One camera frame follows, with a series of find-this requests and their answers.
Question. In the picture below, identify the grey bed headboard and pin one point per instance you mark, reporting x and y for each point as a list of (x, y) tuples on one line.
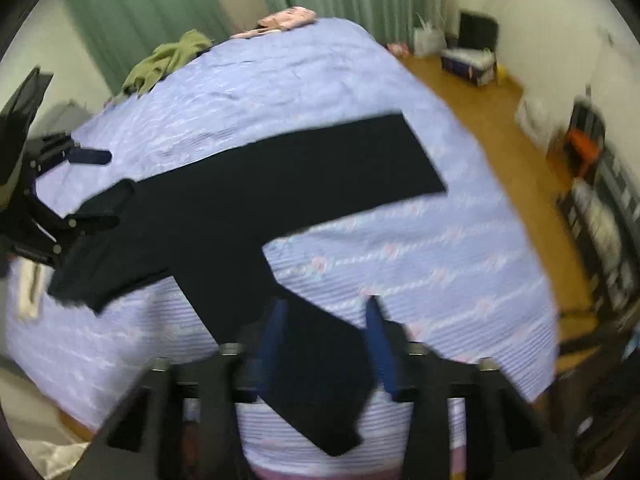
[(65, 115)]

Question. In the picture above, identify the beige cloth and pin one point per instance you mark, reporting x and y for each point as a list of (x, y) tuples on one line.
[(31, 290)]

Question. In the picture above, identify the white plastic bag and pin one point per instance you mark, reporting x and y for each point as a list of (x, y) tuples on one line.
[(429, 40)]

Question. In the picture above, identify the olive green garment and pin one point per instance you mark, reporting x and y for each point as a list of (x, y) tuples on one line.
[(165, 60)]

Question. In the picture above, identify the black storage rack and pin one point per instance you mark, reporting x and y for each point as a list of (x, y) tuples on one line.
[(600, 230)]

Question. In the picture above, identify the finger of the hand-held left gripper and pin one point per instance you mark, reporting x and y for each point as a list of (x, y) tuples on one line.
[(90, 156), (92, 224)]

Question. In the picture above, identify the pink garment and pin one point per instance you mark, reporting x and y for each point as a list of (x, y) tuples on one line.
[(290, 17)]

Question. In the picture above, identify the white crumpled cloth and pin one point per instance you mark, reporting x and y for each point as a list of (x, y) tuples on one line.
[(55, 460)]

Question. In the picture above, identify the bed with purple sheet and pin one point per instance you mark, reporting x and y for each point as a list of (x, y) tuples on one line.
[(300, 85)]

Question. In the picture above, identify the black pants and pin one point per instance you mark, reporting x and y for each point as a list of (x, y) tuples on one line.
[(225, 200)]

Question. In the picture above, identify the black box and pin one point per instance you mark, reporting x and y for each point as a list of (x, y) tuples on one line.
[(477, 30)]

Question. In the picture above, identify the small pink floor item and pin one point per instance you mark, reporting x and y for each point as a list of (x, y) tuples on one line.
[(398, 49)]

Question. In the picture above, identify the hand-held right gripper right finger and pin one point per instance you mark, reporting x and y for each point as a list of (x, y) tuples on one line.
[(377, 340)]

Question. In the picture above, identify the orange object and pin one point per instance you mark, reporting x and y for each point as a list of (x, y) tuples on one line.
[(582, 150)]

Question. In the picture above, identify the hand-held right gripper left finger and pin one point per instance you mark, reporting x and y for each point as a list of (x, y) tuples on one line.
[(272, 340)]

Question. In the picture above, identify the blue cardboard box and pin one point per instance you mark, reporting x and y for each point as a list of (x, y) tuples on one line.
[(467, 67)]

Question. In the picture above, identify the white paper bag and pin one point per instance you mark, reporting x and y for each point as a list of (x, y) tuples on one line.
[(535, 117)]

